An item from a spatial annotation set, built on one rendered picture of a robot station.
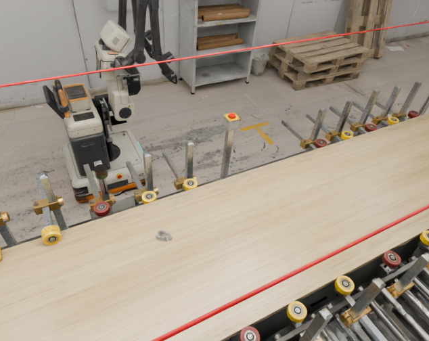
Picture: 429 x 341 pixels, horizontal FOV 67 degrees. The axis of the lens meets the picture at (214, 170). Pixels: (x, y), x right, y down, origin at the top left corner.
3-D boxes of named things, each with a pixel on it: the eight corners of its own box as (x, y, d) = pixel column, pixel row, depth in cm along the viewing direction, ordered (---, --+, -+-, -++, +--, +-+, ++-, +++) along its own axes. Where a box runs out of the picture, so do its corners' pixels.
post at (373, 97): (350, 140, 271) (373, 88, 239) (353, 139, 273) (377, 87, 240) (353, 143, 269) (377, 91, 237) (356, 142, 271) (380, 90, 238)
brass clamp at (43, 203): (35, 208, 166) (32, 201, 162) (63, 199, 171) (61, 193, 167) (36, 216, 162) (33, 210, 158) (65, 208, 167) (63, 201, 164)
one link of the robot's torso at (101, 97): (105, 132, 273) (100, 107, 256) (97, 114, 291) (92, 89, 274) (136, 126, 283) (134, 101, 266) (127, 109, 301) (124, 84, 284)
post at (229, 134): (218, 179, 222) (224, 125, 191) (224, 177, 224) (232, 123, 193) (222, 184, 219) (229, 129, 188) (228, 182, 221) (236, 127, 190)
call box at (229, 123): (222, 125, 192) (223, 114, 187) (232, 122, 195) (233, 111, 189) (228, 132, 187) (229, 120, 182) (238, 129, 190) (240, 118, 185)
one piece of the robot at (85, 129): (82, 189, 276) (57, 104, 220) (71, 151, 311) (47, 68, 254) (122, 178, 289) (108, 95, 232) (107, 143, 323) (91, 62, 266)
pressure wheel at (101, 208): (95, 216, 180) (91, 203, 172) (109, 212, 183) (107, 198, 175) (99, 227, 175) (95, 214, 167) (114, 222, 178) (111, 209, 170)
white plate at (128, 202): (91, 219, 190) (88, 208, 183) (135, 206, 200) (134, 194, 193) (92, 220, 189) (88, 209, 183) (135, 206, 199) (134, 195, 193)
